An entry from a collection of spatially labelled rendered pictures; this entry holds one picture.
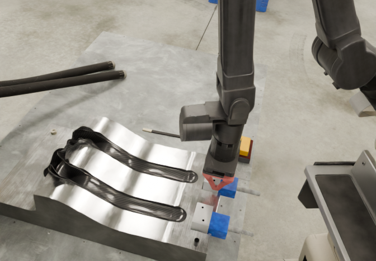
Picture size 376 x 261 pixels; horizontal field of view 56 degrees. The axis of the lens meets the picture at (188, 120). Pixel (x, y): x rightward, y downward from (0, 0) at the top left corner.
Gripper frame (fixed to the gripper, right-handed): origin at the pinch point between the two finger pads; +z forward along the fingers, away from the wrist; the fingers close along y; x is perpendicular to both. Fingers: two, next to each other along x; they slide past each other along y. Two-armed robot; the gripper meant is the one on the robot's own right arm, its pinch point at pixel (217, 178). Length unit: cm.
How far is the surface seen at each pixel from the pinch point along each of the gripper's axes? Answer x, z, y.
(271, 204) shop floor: 29, 92, -66
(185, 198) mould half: -6.0, 1.9, 6.3
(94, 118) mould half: -33.8, -2.5, -7.2
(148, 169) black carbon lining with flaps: -17.0, 3.1, 0.0
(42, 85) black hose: -57, 2, -19
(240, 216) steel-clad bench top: 7.4, 11.0, 0.8
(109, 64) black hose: -47, 8, -45
